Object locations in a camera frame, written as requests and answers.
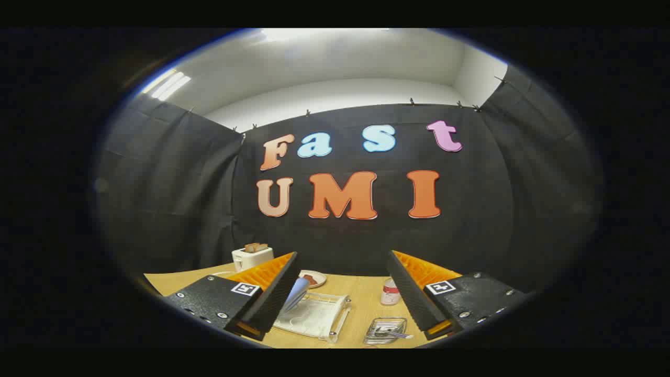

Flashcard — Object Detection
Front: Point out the small plate with brown cookies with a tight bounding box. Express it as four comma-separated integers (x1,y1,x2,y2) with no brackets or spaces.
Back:
298,270,328,289

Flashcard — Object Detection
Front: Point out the blue plate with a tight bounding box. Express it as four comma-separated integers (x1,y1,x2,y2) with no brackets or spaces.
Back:
281,276,312,315

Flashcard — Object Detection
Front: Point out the ceiling light panel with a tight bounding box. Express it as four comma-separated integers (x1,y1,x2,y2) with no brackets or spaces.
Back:
141,71,192,101

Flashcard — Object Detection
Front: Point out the clear bottle with red label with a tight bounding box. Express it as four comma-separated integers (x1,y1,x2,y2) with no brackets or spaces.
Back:
381,278,403,306

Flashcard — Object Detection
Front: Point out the white wire dish rack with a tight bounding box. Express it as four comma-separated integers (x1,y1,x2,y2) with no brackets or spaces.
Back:
272,291,351,345

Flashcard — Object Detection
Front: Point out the black backdrop cloth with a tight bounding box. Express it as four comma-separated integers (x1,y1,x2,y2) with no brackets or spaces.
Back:
94,65,602,294

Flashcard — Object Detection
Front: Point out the white toaster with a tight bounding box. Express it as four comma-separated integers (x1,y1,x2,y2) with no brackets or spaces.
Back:
232,246,274,273

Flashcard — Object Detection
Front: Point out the metal wire basket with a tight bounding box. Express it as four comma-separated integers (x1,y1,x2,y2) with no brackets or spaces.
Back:
363,317,409,346

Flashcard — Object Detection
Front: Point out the spoon with blue checked handle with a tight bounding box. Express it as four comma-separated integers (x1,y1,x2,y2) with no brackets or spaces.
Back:
374,325,414,340

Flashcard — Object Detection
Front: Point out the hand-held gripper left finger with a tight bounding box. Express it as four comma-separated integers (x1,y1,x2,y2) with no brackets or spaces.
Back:
164,251,302,341

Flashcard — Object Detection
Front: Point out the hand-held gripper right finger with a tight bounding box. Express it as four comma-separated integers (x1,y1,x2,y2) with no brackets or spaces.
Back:
386,250,527,341

